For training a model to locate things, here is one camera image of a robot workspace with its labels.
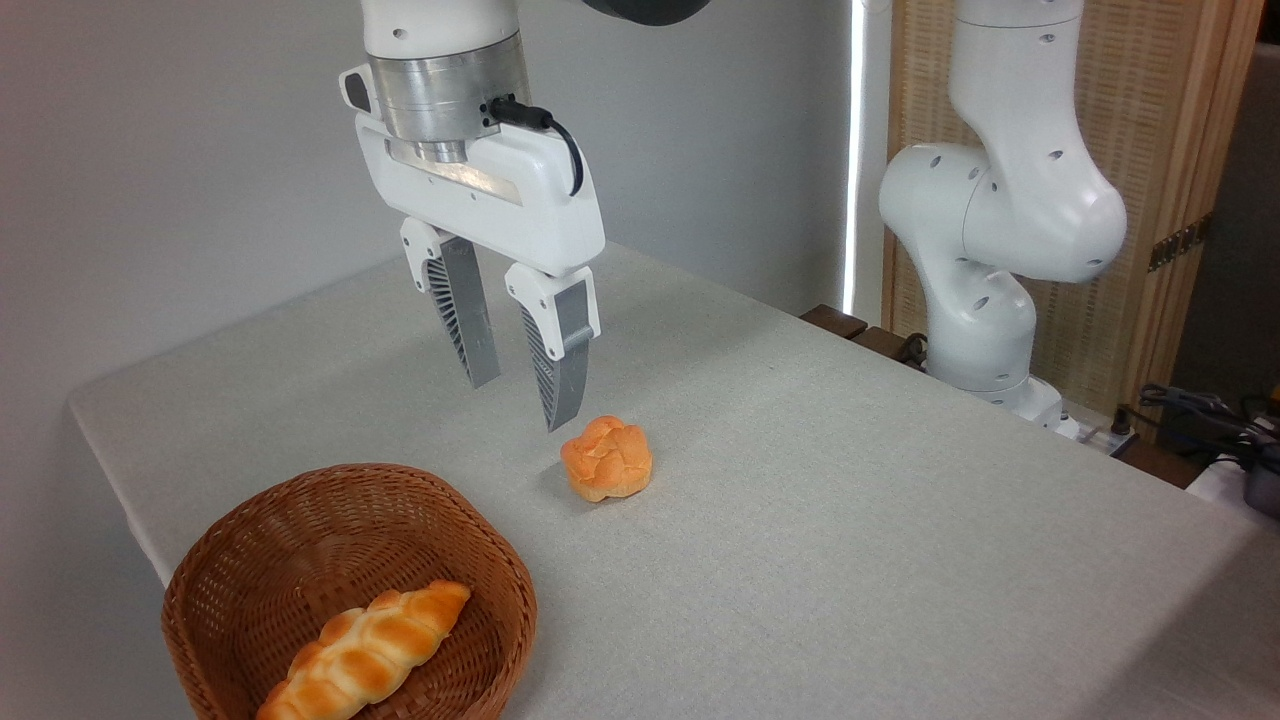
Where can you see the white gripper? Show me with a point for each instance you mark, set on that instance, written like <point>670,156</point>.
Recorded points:
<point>520,195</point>

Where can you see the long braided bread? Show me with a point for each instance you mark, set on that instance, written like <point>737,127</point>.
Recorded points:
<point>370,650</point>

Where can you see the round knotted bread roll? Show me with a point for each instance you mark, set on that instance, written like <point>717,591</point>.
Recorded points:
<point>607,460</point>

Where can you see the brown wicker basket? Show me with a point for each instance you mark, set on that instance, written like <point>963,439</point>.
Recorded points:
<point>300,540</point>

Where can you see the dark brown wooden board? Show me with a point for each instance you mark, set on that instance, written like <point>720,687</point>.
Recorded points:
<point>850,325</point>

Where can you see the white vertical light strip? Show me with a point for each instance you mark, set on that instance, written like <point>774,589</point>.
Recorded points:
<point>854,150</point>

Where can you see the grey tablecloth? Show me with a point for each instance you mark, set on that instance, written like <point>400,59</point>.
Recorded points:
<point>850,560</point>

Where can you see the white power strip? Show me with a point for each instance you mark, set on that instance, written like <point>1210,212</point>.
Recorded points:
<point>1095,432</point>

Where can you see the brass screen hinge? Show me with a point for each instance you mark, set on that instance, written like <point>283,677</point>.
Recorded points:
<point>1180,242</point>

